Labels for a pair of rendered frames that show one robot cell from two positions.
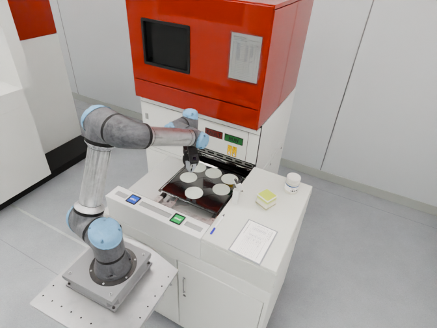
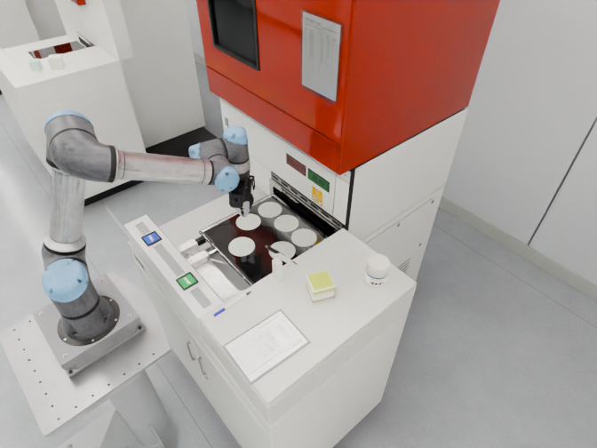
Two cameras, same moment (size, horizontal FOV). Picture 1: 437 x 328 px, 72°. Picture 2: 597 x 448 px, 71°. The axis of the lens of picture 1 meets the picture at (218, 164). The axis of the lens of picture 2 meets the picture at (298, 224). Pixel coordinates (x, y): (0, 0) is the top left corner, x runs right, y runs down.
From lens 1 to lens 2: 0.63 m
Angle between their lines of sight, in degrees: 20
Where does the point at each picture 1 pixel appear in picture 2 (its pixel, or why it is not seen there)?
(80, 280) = (45, 325)
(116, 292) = (72, 356)
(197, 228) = (204, 301)
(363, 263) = (534, 419)
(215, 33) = (284, 11)
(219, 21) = not seen: outside the picture
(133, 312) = (89, 386)
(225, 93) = (299, 108)
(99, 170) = (65, 199)
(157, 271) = (146, 341)
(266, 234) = (290, 340)
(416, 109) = not seen: outside the picture
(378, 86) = not seen: outside the picture
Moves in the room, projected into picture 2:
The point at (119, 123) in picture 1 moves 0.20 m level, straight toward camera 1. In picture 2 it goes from (65, 143) to (19, 196)
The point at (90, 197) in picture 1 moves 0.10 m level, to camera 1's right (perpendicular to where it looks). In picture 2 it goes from (57, 230) to (83, 240)
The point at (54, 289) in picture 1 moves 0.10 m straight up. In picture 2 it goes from (28, 326) to (15, 308)
